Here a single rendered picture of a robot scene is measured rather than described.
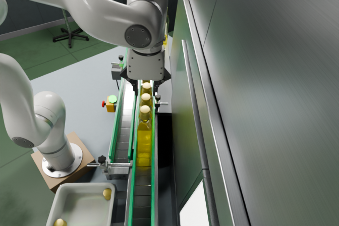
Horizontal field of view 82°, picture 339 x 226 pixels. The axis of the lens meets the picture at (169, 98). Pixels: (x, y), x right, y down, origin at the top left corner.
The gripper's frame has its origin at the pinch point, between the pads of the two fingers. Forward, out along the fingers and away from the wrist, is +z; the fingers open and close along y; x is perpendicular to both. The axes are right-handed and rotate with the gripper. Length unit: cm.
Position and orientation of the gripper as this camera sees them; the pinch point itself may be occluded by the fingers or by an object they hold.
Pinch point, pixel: (145, 88)
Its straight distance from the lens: 60.2
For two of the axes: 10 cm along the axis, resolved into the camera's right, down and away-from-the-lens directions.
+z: -1.1, 6.5, 7.5
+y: -9.9, -0.4, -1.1
